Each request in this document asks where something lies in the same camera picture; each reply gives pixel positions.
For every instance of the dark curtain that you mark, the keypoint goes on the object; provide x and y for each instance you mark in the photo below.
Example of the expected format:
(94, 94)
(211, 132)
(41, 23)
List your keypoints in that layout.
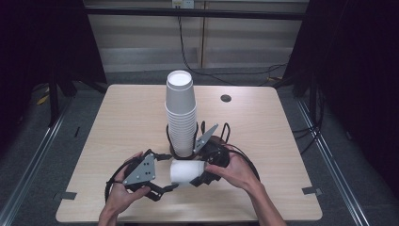
(40, 47)
(360, 78)

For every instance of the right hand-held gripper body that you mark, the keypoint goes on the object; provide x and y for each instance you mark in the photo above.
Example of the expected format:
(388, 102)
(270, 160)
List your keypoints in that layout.
(216, 153)

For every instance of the person's left hand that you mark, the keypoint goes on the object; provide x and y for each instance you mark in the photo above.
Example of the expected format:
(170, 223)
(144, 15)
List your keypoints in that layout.
(119, 197)

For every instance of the person's right hand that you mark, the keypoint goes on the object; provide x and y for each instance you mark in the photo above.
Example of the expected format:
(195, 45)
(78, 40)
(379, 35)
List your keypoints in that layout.
(238, 172)

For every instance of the black horizontal bar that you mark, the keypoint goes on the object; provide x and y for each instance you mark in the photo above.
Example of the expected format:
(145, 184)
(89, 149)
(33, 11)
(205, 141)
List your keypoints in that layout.
(194, 13)

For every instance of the metal floor rail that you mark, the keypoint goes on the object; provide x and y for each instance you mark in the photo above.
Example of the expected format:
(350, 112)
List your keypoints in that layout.
(332, 163)
(31, 169)

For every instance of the single white paper cup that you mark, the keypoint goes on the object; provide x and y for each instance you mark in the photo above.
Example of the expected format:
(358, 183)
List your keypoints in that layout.
(186, 171)

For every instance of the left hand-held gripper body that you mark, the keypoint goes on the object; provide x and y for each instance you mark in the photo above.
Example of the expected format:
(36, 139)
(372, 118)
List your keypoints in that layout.
(142, 171)

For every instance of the grey tape strip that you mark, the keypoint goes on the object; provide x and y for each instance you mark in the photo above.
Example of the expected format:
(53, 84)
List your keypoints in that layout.
(66, 196)
(311, 190)

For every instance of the dark brown double cup holder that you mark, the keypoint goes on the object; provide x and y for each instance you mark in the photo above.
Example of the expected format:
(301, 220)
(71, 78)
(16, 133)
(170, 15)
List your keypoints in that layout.
(180, 158)

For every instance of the white wall outlet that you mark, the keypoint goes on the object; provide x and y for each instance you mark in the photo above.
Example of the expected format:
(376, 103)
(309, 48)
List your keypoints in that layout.
(183, 3)

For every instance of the small black tape piece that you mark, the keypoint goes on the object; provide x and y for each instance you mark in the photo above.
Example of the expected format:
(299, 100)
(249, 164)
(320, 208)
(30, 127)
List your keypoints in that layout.
(76, 132)

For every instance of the black metal stand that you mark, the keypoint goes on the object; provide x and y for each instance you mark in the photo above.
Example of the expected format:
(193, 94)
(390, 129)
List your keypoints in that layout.
(53, 100)

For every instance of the stack of white paper cups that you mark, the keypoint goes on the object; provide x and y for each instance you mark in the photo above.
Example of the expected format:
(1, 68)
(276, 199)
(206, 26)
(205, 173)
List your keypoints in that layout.
(180, 125)

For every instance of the yellow tape piece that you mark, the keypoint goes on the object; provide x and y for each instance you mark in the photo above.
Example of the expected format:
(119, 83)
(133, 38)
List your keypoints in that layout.
(42, 100)

